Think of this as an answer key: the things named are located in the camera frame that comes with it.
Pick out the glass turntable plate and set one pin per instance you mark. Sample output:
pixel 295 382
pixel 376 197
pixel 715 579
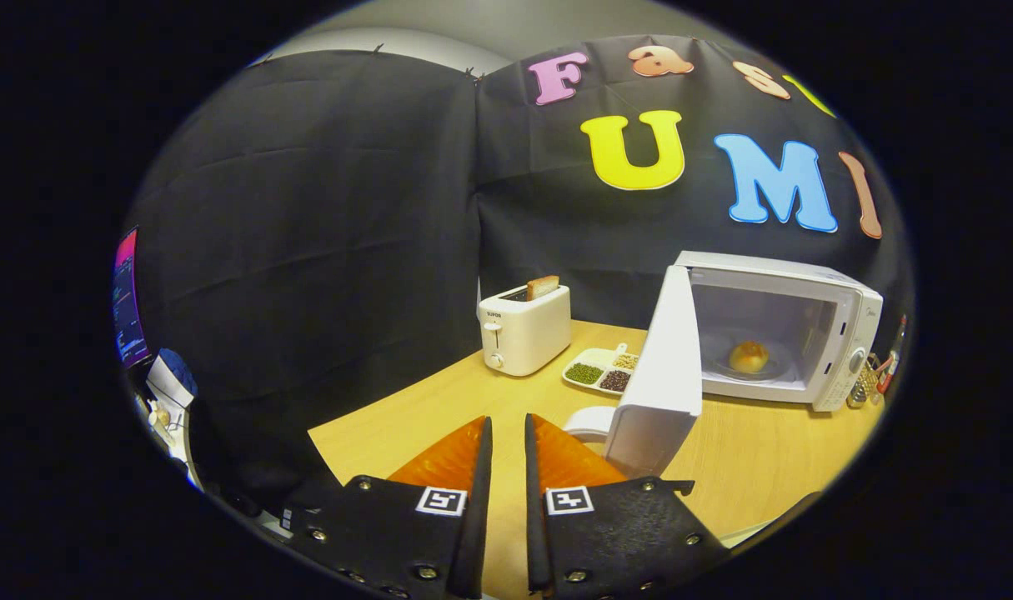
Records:
pixel 781 365

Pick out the clear plastic water bottle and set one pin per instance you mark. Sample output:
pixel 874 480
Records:
pixel 892 367

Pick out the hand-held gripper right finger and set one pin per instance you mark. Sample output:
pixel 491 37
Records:
pixel 538 517

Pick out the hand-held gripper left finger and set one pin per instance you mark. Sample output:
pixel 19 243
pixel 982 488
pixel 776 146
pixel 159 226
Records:
pixel 477 517

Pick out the white and blue object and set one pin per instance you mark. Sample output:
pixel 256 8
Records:
pixel 173 379

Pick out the toast slice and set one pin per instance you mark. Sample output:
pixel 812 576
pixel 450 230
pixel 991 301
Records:
pixel 543 287

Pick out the white toaster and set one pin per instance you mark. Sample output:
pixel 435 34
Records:
pixel 527 333

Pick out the white microwave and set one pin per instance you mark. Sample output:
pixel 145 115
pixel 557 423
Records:
pixel 669 375

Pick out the round bread bun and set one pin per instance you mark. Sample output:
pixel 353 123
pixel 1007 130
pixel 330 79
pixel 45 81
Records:
pixel 748 357

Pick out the white divided bean dish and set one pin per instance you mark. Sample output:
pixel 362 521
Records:
pixel 598 372

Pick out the computer monitor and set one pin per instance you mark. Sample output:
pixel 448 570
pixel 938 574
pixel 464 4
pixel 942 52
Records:
pixel 129 300

